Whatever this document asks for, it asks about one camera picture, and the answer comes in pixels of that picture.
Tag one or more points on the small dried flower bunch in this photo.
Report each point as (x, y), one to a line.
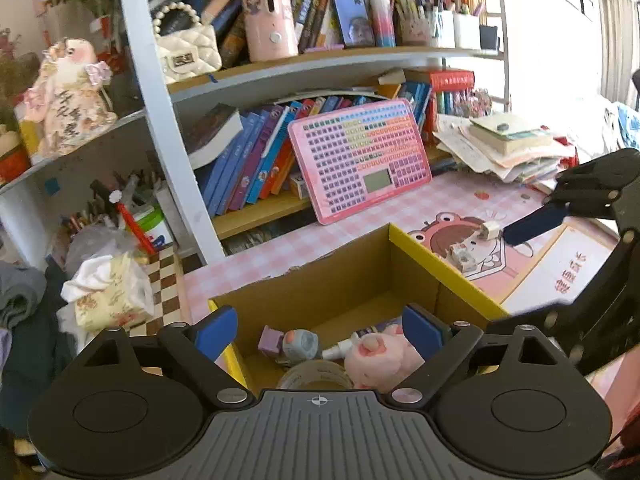
(477, 102)

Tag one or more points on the pink cylinder device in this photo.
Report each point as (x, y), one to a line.
(267, 20)

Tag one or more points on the pile of clothes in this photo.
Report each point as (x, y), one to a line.
(30, 360)

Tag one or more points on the white frame bookshelf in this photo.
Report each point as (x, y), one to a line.
(150, 85)

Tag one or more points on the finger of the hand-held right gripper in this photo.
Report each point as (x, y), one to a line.
(600, 320)
(535, 225)

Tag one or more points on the row of dark-spined books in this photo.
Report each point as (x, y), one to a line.
(310, 10)

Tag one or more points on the green white pen cup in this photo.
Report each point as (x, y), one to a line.
(152, 227)

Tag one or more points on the pink doll figurine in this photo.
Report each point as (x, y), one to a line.
(65, 105)

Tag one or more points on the grey round toy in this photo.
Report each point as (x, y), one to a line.
(300, 347)

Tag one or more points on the stack of books and papers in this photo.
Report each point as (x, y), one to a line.
(500, 155)

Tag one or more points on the clear tape roll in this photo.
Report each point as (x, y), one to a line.
(310, 372)

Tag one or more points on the small black box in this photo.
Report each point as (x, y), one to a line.
(489, 38)

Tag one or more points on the red white plush toy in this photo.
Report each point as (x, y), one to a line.
(567, 152)

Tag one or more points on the thick red book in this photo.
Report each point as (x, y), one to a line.
(452, 81)

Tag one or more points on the white quilted handbag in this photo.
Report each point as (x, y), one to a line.
(185, 55)

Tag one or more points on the pink learning tablet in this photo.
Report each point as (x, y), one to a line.
(350, 160)

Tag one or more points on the checkered board box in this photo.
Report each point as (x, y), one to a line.
(165, 280)

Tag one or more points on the phone with lit screen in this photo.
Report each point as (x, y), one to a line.
(352, 17)

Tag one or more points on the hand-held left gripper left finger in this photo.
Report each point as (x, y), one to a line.
(217, 327)

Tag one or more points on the yellow cardboard box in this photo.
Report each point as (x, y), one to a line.
(325, 290)

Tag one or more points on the clear plastic bag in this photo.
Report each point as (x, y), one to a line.
(95, 245)

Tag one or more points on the row of blue books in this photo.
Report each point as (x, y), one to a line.
(235, 170)

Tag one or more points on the red round jar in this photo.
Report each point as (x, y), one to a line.
(12, 160)

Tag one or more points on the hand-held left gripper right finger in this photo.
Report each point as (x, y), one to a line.
(422, 330)

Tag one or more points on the thick dark cover book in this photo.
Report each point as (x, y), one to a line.
(210, 132)

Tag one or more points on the pink pig plush toy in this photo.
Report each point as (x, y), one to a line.
(375, 365)

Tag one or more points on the pastel gradient bottle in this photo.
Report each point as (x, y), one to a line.
(382, 17)

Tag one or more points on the floral tissue pack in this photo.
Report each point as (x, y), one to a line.
(110, 305)

